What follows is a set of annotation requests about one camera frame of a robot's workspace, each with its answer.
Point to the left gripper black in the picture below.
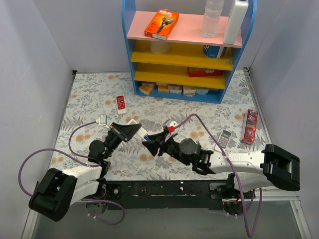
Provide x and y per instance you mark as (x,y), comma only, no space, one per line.
(115,132)

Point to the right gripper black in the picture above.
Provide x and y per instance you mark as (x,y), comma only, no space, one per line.
(161,143)

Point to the white remote control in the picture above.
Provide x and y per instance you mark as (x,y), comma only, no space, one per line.
(141,132)

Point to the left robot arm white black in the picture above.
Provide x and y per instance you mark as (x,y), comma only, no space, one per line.
(58,190)

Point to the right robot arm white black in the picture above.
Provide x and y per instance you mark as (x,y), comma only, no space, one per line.
(272,166)

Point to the red white small remote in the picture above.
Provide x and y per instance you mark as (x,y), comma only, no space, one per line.
(121,105)

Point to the grey remote with buttons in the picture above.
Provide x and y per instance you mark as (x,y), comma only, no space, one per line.
(224,138)

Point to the floral table mat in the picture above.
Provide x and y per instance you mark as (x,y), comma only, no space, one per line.
(112,94)

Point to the orange yellow small box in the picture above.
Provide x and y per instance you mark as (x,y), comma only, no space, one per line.
(147,89)

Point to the yellow white small box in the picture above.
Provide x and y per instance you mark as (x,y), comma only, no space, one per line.
(163,88)

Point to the black base bar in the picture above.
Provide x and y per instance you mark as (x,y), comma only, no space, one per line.
(172,194)

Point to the white small box centre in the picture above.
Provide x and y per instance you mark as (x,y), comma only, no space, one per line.
(175,89)

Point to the white red small box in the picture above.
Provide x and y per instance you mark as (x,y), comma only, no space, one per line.
(189,91)

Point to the teal white small box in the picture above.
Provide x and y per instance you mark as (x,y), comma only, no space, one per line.
(202,90)

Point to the red box on shelf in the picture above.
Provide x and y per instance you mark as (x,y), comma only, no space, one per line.
(203,72)

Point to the blue shelf unit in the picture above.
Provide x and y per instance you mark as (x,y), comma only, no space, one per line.
(186,49)

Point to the white paper roll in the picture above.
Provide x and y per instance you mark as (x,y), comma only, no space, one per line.
(159,47)

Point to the red toothpaste box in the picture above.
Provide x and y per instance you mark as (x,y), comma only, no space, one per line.
(249,127)

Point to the blue white round container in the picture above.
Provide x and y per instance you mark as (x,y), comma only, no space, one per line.
(215,52)

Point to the orange razor box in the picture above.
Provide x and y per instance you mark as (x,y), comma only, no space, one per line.
(161,24)

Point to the clear plastic bottle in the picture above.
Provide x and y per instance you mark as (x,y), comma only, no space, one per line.
(212,14)

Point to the white tall bottle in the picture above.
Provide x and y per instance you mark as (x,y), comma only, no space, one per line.
(235,19)

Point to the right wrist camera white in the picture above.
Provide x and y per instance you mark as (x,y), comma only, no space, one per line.
(169,126)

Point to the aluminium rail frame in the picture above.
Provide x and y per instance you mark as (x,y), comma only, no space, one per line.
(286,199)

